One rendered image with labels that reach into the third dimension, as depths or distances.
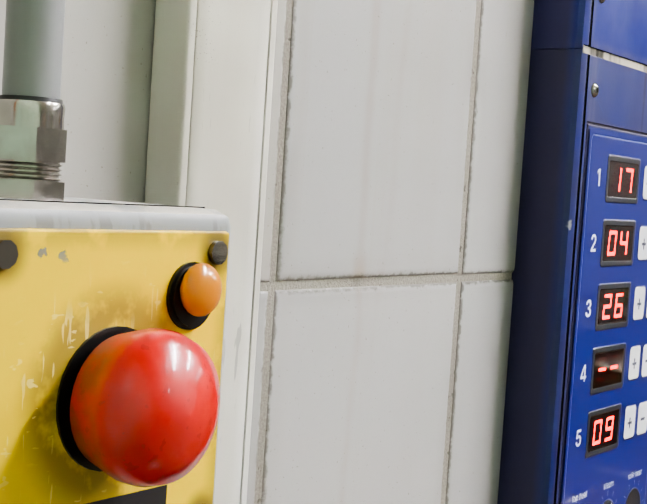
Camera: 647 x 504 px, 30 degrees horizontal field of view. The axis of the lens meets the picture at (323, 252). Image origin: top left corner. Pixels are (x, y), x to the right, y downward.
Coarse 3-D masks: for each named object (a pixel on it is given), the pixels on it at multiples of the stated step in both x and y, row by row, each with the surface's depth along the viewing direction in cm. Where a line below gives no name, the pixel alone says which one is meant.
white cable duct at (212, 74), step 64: (192, 0) 41; (256, 0) 44; (192, 64) 41; (256, 64) 44; (192, 128) 41; (256, 128) 44; (192, 192) 42; (256, 192) 44; (256, 256) 45; (256, 320) 45
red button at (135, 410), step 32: (96, 352) 30; (128, 352) 30; (160, 352) 30; (192, 352) 30; (96, 384) 29; (128, 384) 29; (160, 384) 29; (192, 384) 30; (96, 416) 29; (128, 416) 29; (160, 416) 29; (192, 416) 30; (96, 448) 29; (128, 448) 29; (160, 448) 29; (192, 448) 30; (128, 480) 30; (160, 480) 30
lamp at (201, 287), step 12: (204, 264) 33; (192, 276) 33; (204, 276) 33; (216, 276) 34; (180, 288) 33; (192, 288) 33; (204, 288) 33; (216, 288) 33; (192, 300) 33; (204, 300) 33; (216, 300) 34; (192, 312) 33; (204, 312) 33
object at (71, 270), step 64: (0, 256) 28; (64, 256) 30; (128, 256) 32; (192, 256) 34; (0, 320) 28; (64, 320) 30; (128, 320) 32; (0, 384) 29; (64, 384) 30; (0, 448) 29; (64, 448) 30
